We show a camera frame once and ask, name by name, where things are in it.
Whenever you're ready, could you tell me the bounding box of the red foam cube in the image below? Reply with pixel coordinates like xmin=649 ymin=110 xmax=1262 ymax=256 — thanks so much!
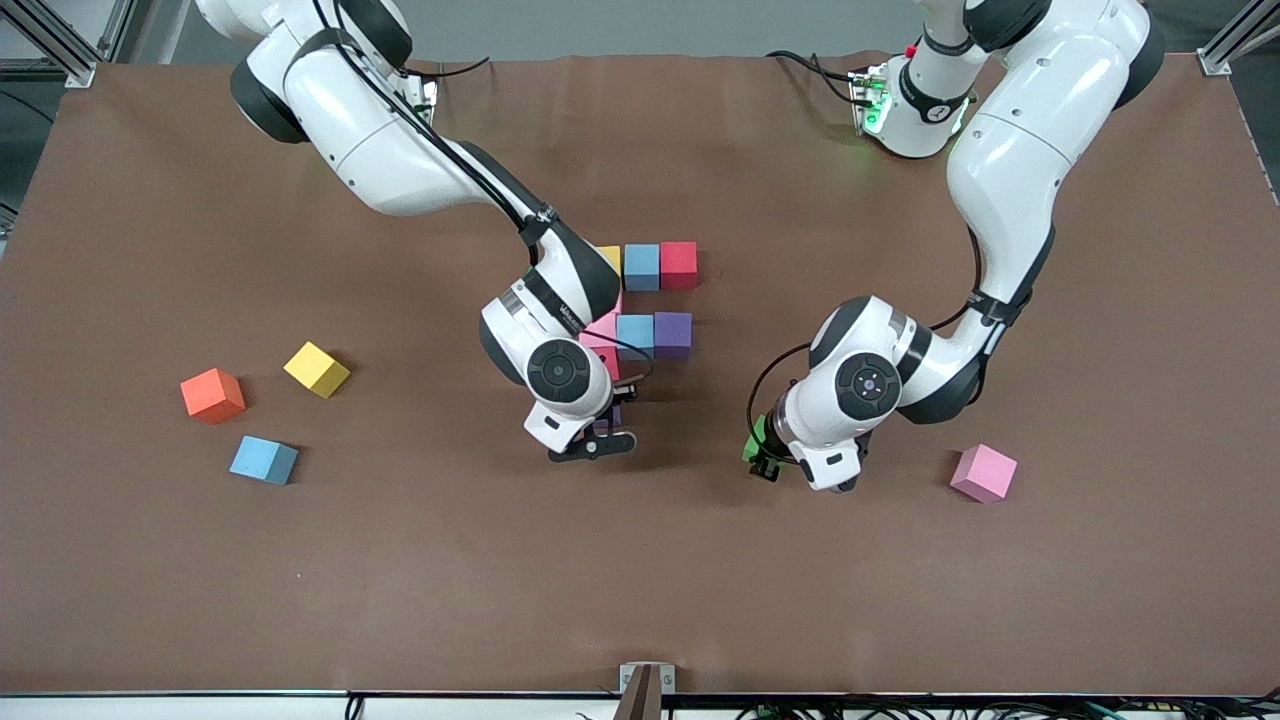
xmin=659 ymin=241 xmax=699 ymax=291

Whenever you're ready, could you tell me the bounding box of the aluminium frame profile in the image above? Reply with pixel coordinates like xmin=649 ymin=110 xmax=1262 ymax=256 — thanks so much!
xmin=0 ymin=0 xmax=138 ymax=89
xmin=1198 ymin=0 xmax=1280 ymax=77

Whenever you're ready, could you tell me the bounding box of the brown table mat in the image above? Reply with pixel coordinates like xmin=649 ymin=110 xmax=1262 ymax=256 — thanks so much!
xmin=0 ymin=50 xmax=1280 ymax=698

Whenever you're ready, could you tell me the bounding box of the orange foam cube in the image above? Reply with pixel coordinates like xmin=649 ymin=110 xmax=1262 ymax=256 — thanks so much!
xmin=180 ymin=367 xmax=248 ymax=425

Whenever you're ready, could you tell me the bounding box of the black left base cable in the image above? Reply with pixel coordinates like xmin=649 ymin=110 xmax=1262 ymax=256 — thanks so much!
xmin=766 ymin=48 xmax=869 ymax=107

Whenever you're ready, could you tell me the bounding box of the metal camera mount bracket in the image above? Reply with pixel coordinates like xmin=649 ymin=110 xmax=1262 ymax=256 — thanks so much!
xmin=615 ymin=662 xmax=677 ymax=720

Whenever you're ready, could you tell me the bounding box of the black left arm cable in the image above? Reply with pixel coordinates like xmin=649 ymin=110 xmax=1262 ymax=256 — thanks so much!
xmin=747 ymin=225 xmax=986 ymax=451

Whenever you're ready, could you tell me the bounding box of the white table edge rail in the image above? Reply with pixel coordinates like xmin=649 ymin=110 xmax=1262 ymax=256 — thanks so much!
xmin=0 ymin=690 xmax=1280 ymax=720

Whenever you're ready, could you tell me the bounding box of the light blue foam cube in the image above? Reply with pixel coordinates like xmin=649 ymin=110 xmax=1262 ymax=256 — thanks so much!
xmin=229 ymin=435 xmax=299 ymax=486
xmin=623 ymin=243 xmax=662 ymax=293
xmin=616 ymin=314 xmax=656 ymax=361

